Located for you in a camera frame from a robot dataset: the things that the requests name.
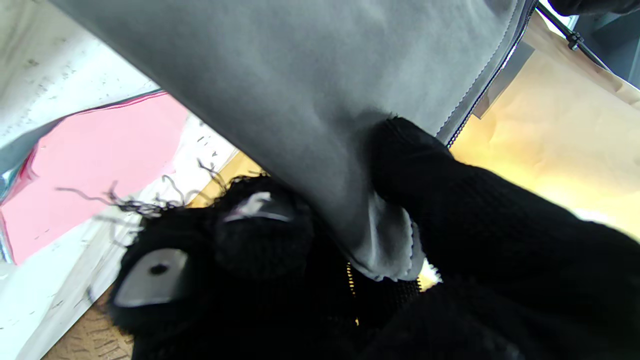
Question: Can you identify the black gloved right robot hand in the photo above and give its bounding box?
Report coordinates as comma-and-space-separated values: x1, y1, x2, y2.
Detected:
107, 116, 640, 360

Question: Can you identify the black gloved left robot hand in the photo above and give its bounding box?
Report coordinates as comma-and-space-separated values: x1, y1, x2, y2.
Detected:
547, 0, 640, 16

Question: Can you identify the grey zippered storage pouch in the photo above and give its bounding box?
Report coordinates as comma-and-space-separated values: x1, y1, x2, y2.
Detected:
47, 0, 538, 282

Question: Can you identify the black metal stand pole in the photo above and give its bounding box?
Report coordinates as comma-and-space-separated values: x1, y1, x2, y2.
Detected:
535, 2, 613, 73

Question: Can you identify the pink paper document stack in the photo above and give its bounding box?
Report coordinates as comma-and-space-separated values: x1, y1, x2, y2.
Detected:
0, 91, 190, 266

